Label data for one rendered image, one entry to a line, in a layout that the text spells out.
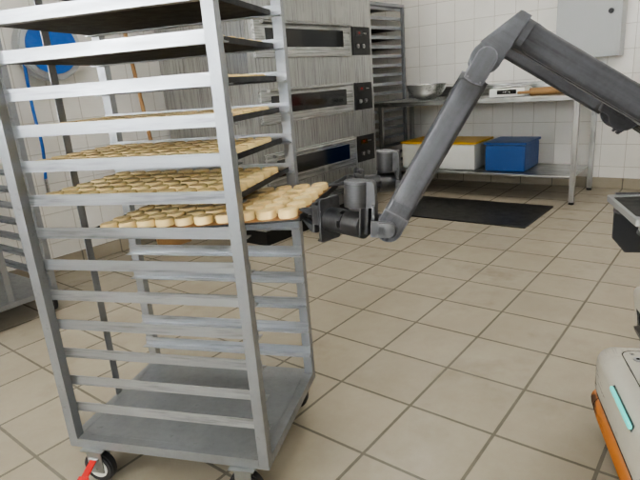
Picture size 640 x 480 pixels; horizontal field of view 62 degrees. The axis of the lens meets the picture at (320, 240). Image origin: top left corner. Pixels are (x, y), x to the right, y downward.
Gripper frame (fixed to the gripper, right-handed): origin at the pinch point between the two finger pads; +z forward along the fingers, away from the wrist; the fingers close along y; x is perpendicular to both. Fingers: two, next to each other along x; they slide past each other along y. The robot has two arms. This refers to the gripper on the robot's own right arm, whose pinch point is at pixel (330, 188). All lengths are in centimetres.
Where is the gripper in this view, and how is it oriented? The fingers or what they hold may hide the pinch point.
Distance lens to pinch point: 157.3
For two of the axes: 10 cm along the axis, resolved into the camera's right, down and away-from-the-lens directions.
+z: -9.6, 1.2, -2.4
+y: 0.4, 9.6, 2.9
